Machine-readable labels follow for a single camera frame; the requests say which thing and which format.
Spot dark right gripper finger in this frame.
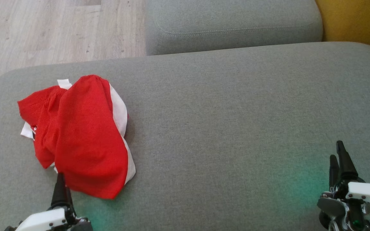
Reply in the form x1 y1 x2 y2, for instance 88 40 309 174
329 155 340 190
336 140 359 182

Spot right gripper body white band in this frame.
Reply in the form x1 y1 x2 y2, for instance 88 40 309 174
317 178 370 231

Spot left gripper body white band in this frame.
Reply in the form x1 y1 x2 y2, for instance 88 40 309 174
13 207 93 231

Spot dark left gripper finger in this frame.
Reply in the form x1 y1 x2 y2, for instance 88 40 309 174
51 173 75 215

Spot red shorts with white stripe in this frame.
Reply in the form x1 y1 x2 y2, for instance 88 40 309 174
54 75 136 200

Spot red jersey with black print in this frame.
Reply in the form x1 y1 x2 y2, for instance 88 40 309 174
17 79 73 174

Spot large grey fabric sofa seat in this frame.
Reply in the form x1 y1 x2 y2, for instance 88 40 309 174
0 42 370 231

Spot small grey fabric sofa cushion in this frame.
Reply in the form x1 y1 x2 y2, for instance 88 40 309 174
145 0 323 56

